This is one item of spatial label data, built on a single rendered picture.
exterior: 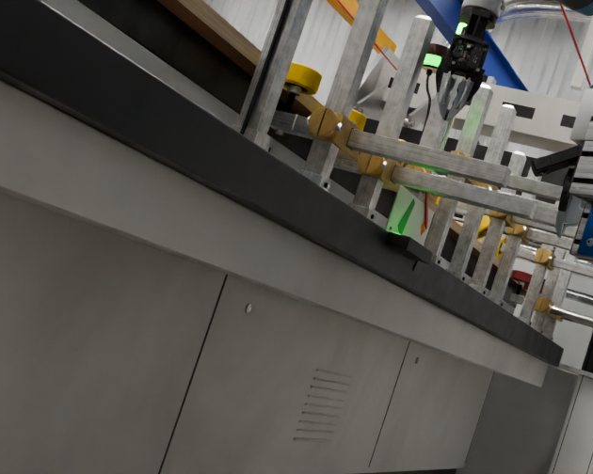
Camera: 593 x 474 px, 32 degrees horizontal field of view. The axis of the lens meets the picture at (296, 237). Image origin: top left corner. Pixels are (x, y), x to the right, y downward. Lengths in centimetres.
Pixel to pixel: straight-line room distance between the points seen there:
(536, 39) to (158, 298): 1032
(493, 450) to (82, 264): 319
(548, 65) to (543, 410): 762
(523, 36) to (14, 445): 1066
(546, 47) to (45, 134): 1082
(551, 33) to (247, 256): 1040
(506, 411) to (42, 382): 318
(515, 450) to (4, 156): 366
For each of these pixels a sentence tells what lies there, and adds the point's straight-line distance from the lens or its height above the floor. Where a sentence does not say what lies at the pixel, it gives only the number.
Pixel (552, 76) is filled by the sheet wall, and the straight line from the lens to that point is 1169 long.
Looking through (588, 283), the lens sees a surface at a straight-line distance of 440.
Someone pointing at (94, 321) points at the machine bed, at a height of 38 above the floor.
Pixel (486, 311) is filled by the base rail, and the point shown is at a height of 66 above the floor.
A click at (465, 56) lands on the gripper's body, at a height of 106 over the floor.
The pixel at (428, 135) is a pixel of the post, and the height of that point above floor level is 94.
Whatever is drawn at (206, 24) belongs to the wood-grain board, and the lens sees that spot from 163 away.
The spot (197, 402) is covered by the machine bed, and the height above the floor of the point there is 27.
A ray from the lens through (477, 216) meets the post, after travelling 265.
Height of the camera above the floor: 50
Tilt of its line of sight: 4 degrees up
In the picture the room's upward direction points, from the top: 19 degrees clockwise
